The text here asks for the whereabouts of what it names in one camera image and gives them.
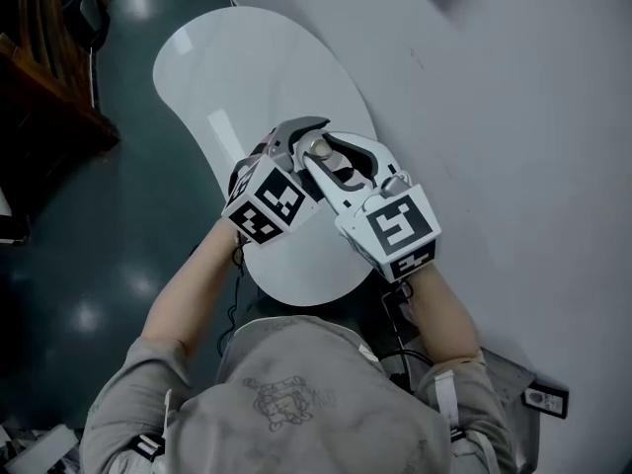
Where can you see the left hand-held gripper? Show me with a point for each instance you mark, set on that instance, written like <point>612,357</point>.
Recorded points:
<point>276,200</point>

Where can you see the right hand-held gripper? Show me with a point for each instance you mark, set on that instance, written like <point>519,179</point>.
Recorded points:
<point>395,225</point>

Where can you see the person's right forearm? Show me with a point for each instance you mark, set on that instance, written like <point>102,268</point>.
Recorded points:
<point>444,319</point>

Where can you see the person's left forearm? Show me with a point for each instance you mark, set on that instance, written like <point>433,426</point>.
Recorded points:
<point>192,294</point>

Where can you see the white kidney-shaped table top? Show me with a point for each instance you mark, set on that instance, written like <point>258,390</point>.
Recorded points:
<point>237,82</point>

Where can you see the black bag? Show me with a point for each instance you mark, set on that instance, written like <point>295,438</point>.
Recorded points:
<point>94,18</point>

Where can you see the person's grey shirt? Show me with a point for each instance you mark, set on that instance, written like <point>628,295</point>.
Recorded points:
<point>306,413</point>

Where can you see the dark wooden furniture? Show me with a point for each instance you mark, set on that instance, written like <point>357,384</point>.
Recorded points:
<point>44,92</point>

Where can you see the grey metal plate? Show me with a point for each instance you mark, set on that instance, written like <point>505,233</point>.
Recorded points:
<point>516,388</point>

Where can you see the black box with label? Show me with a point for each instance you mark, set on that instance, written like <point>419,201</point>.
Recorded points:
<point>545,402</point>

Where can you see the white box with dark edge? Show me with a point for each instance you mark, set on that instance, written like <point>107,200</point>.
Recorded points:
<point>9,215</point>

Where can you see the pile of papers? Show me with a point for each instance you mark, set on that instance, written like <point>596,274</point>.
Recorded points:
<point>34,450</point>

